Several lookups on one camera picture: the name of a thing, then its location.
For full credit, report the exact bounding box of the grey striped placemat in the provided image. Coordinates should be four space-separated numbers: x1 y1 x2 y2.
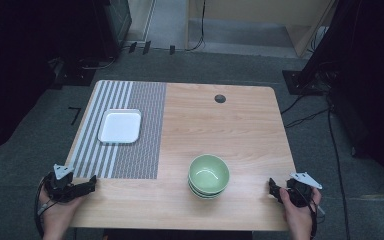
69 79 168 180

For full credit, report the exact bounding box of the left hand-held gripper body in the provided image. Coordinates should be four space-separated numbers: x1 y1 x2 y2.
44 163 85 204

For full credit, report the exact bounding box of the white square plate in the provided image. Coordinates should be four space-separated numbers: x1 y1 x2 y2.
97 108 143 145

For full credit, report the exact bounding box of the person's left hand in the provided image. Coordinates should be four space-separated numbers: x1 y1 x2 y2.
38 194 85 235

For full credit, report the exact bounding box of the long black floor cable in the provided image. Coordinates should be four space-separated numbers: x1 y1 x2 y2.
325 94 352 240

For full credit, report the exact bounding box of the beige wooden shelf unit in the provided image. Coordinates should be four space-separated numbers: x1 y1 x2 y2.
184 0 338 60

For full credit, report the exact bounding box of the dark cabinet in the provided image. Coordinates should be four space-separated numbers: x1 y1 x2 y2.
92 0 133 59

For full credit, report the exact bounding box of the black hanging cable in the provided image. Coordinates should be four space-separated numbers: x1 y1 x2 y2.
185 0 207 52

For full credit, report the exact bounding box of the person's dark clothing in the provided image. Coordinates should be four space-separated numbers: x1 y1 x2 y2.
102 228 255 240

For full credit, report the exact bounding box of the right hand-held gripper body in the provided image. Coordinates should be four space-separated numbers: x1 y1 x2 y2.
286 171 324 209

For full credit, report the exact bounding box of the black stand base plate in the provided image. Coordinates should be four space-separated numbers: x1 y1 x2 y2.
50 58 97 88
281 69 325 96

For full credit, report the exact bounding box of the hand-held gripper cable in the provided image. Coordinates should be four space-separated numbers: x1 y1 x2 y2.
307 195 326 240
33 175 49 238

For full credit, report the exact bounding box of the right hand-held gripper cable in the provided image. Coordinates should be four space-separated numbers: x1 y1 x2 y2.
307 195 326 240

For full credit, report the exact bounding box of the light floor cable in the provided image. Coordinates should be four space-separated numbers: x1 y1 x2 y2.
79 55 118 71

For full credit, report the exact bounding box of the left hand-held gripper cable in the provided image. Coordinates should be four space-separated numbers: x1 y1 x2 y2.
33 175 49 238

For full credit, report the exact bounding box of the person's right hand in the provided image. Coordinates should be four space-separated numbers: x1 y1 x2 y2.
278 186 323 235

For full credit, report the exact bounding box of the black metal stand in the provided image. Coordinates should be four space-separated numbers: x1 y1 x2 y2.
299 0 374 88

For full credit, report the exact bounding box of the green ceramic bowl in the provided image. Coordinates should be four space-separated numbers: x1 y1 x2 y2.
189 186 228 201
188 153 231 196
188 181 229 198

